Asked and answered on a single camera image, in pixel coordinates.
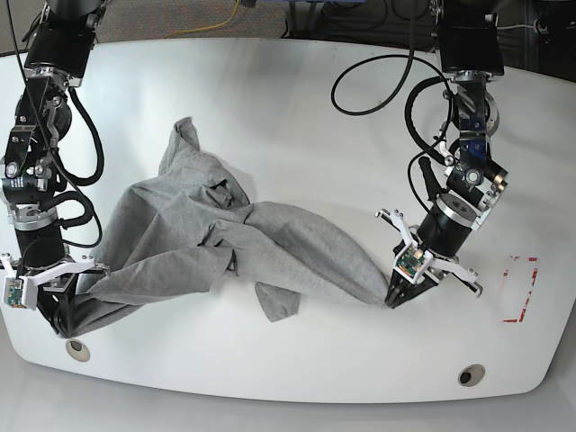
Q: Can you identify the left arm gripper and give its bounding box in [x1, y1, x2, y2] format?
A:
[375, 209, 482, 309]

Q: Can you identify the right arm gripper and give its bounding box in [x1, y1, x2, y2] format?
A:
[1, 253, 110, 338]

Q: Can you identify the grey t-shirt with black lettering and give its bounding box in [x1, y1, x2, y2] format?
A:
[64, 118, 388, 338]

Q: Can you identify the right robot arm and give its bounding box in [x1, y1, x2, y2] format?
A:
[1, 1, 107, 338]

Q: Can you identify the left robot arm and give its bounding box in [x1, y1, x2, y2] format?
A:
[376, 1, 508, 309]

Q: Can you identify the red tape rectangle marking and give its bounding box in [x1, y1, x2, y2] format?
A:
[499, 256, 540, 324]

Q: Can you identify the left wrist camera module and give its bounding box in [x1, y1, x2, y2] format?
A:
[393, 245, 434, 284]

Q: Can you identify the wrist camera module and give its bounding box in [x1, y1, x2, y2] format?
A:
[393, 245, 434, 284]
[3, 275, 38, 311]

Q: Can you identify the left table cable grommet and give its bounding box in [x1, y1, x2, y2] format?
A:
[66, 339, 91, 363]

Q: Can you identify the table cable grommet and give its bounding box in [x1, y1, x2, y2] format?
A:
[457, 364, 486, 387]
[66, 339, 91, 363]

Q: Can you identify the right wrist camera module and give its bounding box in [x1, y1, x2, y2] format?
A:
[3, 275, 38, 311]

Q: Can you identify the right table cable grommet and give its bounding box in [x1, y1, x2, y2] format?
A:
[457, 364, 486, 387]

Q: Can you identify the yellow cable on floor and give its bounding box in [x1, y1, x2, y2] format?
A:
[164, 0, 239, 41]

